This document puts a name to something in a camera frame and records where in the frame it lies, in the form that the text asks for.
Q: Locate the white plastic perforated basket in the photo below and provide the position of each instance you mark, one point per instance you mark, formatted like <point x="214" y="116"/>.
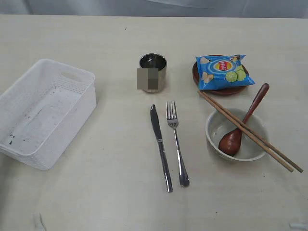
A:
<point x="43" y="110"/>

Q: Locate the silver table knife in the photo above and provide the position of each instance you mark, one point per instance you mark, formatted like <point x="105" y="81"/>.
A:
<point x="158" y="135"/>

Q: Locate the silver metal fork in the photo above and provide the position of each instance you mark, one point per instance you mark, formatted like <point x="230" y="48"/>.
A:
<point x="172" y="121"/>

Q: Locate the brown wooden spoon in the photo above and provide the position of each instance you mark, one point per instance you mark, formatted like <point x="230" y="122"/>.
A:
<point x="231" y="142"/>

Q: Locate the shiny metal cup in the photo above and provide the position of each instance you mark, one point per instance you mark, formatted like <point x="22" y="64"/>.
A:
<point x="151" y="74"/>

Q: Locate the brown round plate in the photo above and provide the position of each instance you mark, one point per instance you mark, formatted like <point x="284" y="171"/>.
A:
<point x="220" y="92"/>

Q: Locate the white ceramic bowl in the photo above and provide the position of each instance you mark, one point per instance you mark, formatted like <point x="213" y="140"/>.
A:
<point x="218" y="125"/>

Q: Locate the blue chip bag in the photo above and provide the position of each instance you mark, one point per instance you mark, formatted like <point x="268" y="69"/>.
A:
<point x="221" y="71"/>

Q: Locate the wooden chopstick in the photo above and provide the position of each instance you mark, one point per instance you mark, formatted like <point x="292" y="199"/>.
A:
<point x="245" y="129"/>
<point x="280" y="154"/>

